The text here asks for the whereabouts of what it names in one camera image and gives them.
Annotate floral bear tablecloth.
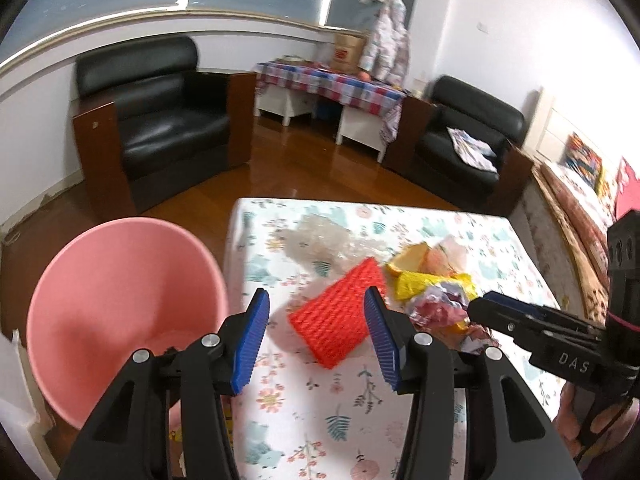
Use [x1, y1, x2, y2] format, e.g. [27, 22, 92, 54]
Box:
[224, 198, 577, 479]

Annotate brown paper bag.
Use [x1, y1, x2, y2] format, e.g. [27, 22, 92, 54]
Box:
[330, 34, 367, 74]

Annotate red foam fruit net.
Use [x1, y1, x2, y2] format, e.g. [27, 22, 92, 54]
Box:
[288, 257, 386, 370]

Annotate pink translucent plastic bag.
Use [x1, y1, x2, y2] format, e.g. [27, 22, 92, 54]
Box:
[424, 235, 468, 275]

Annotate person's right hand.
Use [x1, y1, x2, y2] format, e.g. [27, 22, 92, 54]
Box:
[552, 381, 639, 461]

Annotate pink plastic trash bin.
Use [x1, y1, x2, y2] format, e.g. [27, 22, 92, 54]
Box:
[26, 217, 230, 429]

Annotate colourful pillow on bed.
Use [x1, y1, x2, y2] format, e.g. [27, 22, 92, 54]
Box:
[562, 133, 603, 190]

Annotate plaid checkered tablecloth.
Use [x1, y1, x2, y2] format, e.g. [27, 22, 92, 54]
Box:
[254, 62, 406, 144]

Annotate hanging floral padded jacket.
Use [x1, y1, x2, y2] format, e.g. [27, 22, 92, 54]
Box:
[358, 0, 410, 89]

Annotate folded cloth on armchair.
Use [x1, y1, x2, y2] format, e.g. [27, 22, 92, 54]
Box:
[447, 128, 498, 174]

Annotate white wooden headboard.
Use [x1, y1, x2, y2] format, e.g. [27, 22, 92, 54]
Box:
[524, 88, 573, 162]

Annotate white low desk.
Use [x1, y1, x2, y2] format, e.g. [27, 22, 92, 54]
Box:
[254, 84, 387, 164]

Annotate black leather armchair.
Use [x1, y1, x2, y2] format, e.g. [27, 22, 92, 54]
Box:
[73, 34, 256, 221]
[383, 76, 534, 217]

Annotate clear crumpled plastic wrap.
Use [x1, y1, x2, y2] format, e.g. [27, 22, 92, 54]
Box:
[277, 214, 387, 278]

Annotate orange fruit on desk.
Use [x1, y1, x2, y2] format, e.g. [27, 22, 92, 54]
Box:
[358, 70, 371, 82]

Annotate orange peel piece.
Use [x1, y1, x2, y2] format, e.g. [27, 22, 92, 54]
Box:
[386, 243, 431, 276]

